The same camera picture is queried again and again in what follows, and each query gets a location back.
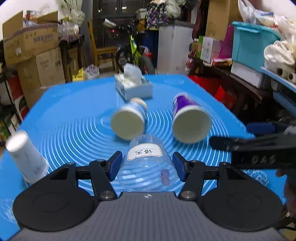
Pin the white tissue box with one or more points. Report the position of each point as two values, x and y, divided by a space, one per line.
132 84

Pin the blue silicone mat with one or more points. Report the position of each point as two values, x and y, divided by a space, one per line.
71 123

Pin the white cabinet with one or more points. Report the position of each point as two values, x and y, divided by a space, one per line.
173 49

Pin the teal plastic storage bin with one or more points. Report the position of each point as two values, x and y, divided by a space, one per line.
249 43

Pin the red plastic bucket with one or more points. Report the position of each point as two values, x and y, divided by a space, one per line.
146 52

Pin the clear plastic cup with label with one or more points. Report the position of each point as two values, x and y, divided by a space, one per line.
147 166

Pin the lower cardboard box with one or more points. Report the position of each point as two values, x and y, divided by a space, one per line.
39 73

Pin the white paper cup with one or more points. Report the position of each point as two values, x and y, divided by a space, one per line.
26 156

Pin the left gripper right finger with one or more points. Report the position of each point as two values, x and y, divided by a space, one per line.
193 174

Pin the wooden chair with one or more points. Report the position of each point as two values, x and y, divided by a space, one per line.
103 54

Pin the floral fabric bag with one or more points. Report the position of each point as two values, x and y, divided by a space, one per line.
156 15

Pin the green bicycle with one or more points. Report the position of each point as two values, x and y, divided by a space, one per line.
130 50

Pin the upper cardboard box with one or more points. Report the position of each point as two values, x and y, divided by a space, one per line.
22 43

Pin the cardboard box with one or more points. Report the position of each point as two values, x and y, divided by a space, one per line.
39 73
22 43

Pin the purple paper cup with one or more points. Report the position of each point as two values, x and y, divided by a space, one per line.
191 123

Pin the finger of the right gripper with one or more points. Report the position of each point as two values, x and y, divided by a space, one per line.
266 128
227 143

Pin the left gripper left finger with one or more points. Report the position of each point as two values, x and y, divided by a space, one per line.
101 173

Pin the blue paper cup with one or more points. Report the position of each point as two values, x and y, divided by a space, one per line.
129 121

